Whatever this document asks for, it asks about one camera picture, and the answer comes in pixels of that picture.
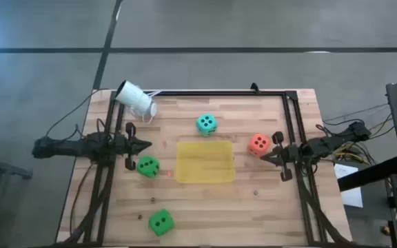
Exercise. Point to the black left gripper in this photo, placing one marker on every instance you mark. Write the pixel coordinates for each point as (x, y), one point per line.
(126, 146)

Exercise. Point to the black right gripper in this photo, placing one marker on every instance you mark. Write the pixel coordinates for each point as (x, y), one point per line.
(289, 154)

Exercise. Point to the orange foam die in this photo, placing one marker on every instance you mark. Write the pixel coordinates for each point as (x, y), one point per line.
(255, 149)

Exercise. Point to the green foam die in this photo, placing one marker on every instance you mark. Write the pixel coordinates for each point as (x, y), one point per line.
(160, 224)
(148, 167)

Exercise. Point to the yellow translucent plastic bin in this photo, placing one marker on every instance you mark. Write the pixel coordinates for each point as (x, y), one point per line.
(205, 162)

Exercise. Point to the teal foam die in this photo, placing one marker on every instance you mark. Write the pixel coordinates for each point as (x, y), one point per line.
(207, 124)

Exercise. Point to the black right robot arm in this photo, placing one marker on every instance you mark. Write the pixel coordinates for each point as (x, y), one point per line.
(333, 140)

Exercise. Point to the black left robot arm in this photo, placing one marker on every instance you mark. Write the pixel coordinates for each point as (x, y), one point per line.
(64, 148)

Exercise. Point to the white paper sheet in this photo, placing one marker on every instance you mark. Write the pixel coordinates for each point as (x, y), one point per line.
(345, 170)

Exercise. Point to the small black clamp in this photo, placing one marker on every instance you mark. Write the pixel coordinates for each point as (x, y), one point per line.
(254, 88)

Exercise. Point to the black support beam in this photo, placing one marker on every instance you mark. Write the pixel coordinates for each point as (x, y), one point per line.
(367, 174)

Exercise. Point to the dark chair base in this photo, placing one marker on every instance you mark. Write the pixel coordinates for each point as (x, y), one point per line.
(9, 170)

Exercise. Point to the black metal rig frame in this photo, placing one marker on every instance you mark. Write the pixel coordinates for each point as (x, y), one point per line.
(219, 93)

